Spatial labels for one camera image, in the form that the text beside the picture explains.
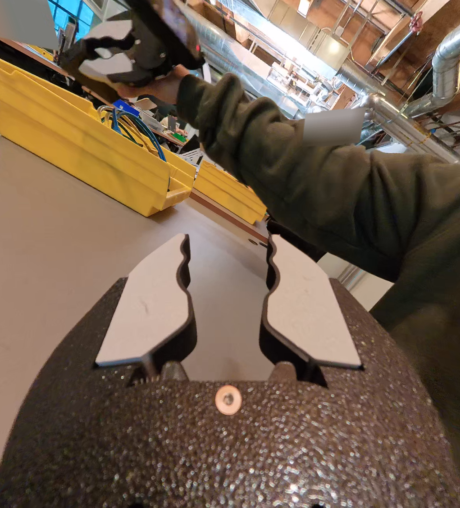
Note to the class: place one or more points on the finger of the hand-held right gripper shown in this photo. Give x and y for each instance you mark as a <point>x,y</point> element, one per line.
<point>107,67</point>
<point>111,33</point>

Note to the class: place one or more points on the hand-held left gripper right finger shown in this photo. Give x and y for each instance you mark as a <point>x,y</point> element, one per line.
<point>309,317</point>

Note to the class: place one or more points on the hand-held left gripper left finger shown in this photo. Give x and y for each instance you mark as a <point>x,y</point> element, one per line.
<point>150,309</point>

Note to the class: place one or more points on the yellow plastic bin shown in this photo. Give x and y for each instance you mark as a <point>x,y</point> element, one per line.
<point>75,158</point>
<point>230,190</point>

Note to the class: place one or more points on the person's right forearm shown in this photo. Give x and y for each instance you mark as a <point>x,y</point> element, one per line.
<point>313,178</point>

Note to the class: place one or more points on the silver elbow duct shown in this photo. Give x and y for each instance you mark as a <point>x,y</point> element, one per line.
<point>452,51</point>

